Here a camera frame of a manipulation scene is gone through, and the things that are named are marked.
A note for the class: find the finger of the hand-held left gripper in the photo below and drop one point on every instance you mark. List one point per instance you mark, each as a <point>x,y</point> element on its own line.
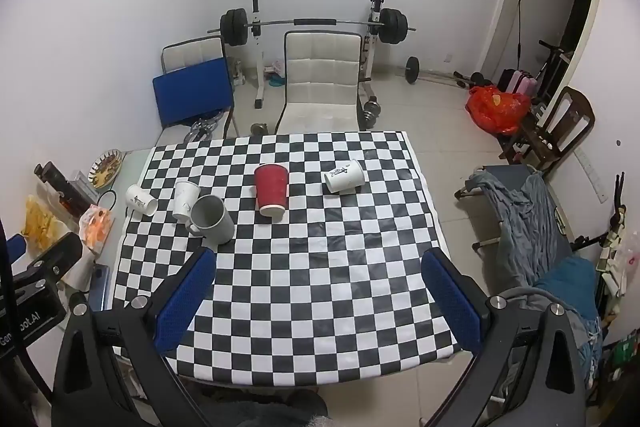
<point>14,249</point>

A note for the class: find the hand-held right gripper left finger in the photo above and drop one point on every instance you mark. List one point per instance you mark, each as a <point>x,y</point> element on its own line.
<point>187,302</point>

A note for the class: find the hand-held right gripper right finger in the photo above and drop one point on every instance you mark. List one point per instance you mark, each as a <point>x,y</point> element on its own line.
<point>452,302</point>

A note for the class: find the white printed paper cup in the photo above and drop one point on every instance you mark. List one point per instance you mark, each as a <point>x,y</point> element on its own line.
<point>345,177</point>
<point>184,199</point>
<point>139,199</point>

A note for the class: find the red paper cup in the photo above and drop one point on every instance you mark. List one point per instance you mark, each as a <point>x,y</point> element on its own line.
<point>271,192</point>

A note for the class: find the yellow snack bag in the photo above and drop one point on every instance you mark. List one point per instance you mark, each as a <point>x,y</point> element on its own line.
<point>42,224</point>

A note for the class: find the dark glass bottle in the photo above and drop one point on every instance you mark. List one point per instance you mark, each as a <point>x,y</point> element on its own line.
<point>65,192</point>

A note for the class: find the grey ceramic mug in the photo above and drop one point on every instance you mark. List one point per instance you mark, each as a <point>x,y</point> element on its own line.
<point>220,227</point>

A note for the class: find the orange snack packet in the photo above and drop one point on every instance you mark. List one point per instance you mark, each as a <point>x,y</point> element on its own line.
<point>96,227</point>

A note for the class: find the grey blanket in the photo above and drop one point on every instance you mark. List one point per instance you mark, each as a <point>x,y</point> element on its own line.
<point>525,227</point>

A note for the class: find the blue cloth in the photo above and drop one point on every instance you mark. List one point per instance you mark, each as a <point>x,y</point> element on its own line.
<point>570,279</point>

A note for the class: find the plate of food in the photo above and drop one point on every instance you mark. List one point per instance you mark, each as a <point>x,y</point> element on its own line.
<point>106,168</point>

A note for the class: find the black white checkered tablecloth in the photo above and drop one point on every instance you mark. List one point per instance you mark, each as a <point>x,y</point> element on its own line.
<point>310,282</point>

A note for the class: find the folding cot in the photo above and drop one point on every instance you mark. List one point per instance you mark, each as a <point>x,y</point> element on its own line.
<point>500,179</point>

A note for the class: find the clear plastic bag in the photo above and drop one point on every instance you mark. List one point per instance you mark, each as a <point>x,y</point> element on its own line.
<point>622,262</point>

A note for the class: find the metal dumbbell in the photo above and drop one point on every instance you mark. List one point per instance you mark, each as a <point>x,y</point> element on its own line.
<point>260,128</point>
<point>372,112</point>

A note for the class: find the black metal stand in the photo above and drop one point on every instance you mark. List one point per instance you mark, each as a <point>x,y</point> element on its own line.
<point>619,202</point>

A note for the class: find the red plastic bag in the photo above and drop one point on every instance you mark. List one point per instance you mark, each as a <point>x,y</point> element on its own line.
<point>497,109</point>

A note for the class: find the blue padded board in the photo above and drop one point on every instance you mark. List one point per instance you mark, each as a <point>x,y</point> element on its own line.
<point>192,92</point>

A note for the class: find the dark wooden chair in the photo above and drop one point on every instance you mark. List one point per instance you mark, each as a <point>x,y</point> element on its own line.
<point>565,117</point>

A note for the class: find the pink suitcase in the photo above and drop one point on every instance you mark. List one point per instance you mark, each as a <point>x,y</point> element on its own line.
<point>520,82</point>

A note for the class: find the short barbell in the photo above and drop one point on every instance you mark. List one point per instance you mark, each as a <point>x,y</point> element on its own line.
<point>412,69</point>

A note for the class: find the teal slipper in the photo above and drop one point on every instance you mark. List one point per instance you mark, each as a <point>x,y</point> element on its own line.
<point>276,81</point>

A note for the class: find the white padded chair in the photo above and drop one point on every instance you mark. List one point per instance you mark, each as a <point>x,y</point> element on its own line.
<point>195,49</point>
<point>320,77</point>

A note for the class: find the white barbell rack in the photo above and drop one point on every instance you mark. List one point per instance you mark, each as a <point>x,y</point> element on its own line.
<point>256,57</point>

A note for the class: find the long black barbell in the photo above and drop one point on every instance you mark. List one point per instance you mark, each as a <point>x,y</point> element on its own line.
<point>315,22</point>

